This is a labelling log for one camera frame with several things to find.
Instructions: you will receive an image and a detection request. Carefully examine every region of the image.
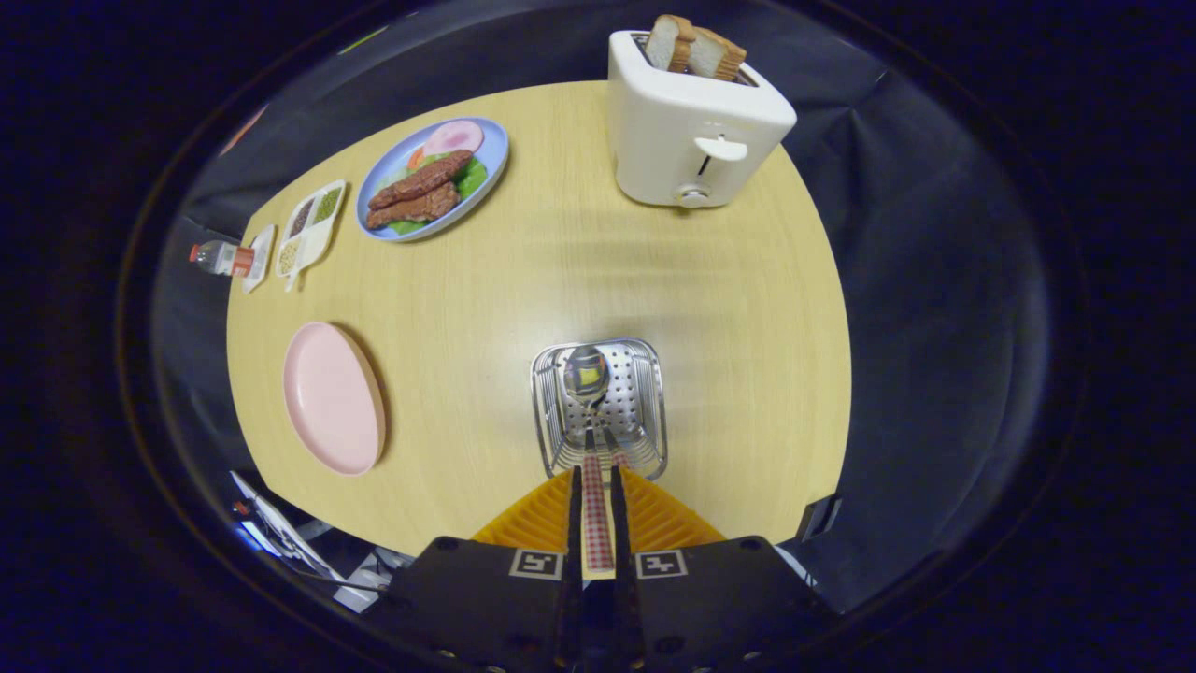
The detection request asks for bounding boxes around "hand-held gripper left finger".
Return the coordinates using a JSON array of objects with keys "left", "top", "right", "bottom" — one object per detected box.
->
[{"left": 369, "top": 465, "right": 585, "bottom": 673}]

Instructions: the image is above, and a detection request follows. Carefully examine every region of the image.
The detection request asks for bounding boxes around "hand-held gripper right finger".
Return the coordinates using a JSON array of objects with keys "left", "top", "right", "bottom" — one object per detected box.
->
[{"left": 609, "top": 465, "right": 833, "bottom": 673}]

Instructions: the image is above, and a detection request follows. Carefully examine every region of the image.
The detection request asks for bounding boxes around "spoon with checkered handle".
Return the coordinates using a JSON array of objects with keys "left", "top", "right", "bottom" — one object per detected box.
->
[{"left": 562, "top": 344, "right": 616, "bottom": 573}]

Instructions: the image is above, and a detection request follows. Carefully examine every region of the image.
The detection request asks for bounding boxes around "fork with checkered handle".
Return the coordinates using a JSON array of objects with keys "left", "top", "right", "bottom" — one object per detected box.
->
[{"left": 598, "top": 425, "right": 634, "bottom": 470}]

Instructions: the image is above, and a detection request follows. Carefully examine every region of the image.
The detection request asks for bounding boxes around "pink round plate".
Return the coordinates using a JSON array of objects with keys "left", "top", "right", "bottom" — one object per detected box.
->
[{"left": 282, "top": 322, "right": 388, "bottom": 478}]

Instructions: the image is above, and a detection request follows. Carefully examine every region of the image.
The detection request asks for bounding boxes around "brown meat strip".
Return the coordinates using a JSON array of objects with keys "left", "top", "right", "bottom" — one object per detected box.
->
[
  {"left": 368, "top": 150, "right": 475, "bottom": 210},
  {"left": 365, "top": 182, "right": 461, "bottom": 230}
]

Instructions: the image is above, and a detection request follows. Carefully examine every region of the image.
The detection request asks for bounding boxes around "green lettuce leaf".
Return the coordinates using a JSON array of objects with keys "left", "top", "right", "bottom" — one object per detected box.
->
[{"left": 383, "top": 154, "right": 490, "bottom": 235}]

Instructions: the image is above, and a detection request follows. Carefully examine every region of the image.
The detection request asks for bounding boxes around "white divided bean tray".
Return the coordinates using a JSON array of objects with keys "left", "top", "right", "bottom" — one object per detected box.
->
[{"left": 275, "top": 179, "right": 348, "bottom": 293}]

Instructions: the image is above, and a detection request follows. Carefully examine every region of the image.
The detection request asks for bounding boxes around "blue oval plate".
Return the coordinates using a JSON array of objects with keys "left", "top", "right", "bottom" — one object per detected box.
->
[{"left": 355, "top": 116, "right": 510, "bottom": 243}]

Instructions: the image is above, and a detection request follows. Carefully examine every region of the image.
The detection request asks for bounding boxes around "white toaster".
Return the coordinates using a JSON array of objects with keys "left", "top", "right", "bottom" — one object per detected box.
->
[{"left": 607, "top": 30, "right": 798, "bottom": 208}]

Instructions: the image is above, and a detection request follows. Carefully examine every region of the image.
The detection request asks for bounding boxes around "pink ham slice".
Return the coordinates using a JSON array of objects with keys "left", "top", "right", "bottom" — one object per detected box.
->
[{"left": 420, "top": 120, "right": 485, "bottom": 158}]

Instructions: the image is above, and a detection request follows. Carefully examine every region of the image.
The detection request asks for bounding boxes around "white square coaster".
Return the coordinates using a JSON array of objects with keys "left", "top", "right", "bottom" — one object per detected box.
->
[{"left": 242, "top": 224, "right": 277, "bottom": 294}]

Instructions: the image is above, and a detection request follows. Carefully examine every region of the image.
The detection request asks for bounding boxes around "clear water bottle red label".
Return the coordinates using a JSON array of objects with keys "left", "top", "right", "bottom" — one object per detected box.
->
[{"left": 189, "top": 240, "right": 256, "bottom": 279}]

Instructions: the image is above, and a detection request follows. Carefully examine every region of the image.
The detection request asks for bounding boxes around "toast bread slice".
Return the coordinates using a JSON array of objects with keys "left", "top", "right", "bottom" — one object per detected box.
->
[
  {"left": 687, "top": 26, "right": 748, "bottom": 82},
  {"left": 645, "top": 14, "right": 697, "bottom": 74}
]

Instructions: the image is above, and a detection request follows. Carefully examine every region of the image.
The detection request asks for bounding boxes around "metal wire basket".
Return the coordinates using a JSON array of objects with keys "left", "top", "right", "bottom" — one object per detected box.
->
[{"left": 531, "top": 337, "right": 669, "bottom": 482}]

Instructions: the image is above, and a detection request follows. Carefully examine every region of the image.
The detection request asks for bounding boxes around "black table corner bracket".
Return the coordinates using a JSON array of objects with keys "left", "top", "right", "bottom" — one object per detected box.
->
[{"left": 794, "top": 494, "right": 844, "bottom": 543}]

